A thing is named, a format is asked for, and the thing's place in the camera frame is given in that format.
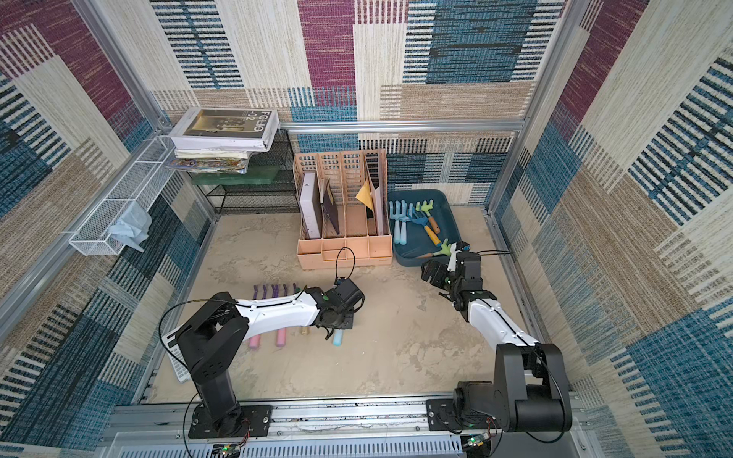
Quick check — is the pink plastic desk organizer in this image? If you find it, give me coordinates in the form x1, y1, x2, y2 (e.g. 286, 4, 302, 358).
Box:
293, 150, 393, 270

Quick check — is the white wire wall basket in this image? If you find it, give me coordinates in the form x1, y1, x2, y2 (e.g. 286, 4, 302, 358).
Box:
69, 137, 173, 256

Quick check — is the light blue fork white handle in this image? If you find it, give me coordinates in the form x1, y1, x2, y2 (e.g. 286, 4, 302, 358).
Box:
389, 200, 408, 245

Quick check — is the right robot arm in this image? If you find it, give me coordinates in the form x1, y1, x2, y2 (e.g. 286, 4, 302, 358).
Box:
421, 251, 573, 435

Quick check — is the purple rake pink handle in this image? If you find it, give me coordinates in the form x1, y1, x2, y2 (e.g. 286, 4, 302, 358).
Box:
248, 284, 269, 350
271, 284, 288, 347

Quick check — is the lime fork wooden handle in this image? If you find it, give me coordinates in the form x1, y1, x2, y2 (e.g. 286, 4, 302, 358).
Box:
416, 200, 440, 235

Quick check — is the dark navy notebook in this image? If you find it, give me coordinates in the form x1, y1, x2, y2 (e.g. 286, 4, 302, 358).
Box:
321, 179, 340, 234

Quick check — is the green rake wooden handle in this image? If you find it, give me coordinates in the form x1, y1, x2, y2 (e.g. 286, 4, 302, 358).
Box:
292, 282, 309, 336

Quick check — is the yellow paper folder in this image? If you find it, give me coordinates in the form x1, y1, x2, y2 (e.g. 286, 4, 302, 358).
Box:
355, 179, 374, 211

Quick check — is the teal plastic storage box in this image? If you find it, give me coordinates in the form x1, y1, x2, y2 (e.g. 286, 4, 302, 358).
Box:
387, 189, 462, 267

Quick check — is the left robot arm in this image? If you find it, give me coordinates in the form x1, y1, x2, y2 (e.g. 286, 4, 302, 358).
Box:
158, 279, 366, 439

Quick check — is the lime cultivator wooden handle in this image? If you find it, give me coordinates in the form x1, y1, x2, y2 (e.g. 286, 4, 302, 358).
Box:
418, 239, 456, 259

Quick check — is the black mesh shelf rack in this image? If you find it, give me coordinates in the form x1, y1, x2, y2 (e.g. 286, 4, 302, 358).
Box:
193, 130, 298, 217

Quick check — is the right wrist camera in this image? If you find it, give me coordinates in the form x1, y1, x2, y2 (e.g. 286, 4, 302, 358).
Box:
448, 240, 471, 273

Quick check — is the blue tool yellow handle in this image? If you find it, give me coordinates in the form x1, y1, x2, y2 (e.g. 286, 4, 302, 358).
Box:
410, 209, 441, 245

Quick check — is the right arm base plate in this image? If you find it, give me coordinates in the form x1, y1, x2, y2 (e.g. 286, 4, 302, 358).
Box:
425, 398, 501, 434

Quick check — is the crumpled plastic bag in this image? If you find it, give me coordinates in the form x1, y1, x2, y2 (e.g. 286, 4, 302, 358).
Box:
109, 202, 153, 253

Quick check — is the green folder on shelf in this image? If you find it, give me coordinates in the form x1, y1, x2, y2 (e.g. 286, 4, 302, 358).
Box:
190, 167, 280, 185

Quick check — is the white grey book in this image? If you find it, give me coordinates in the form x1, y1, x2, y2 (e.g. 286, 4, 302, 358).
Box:
299, 172, 323, 240

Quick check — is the large light blue rake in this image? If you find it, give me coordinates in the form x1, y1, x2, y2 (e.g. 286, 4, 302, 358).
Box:
333, 329, 344, 347

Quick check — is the stack of magazines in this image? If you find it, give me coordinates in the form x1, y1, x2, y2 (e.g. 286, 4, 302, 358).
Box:
164, 150, 251, 174

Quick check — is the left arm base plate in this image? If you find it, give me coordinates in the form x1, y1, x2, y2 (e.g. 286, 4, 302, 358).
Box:
186, 404, 273, 440

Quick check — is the white folio book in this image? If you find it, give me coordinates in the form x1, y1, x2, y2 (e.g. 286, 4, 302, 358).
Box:
168, 107, 281, 152

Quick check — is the white calculator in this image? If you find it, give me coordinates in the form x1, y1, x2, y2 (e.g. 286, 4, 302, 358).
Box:
163, 331, 191, 383

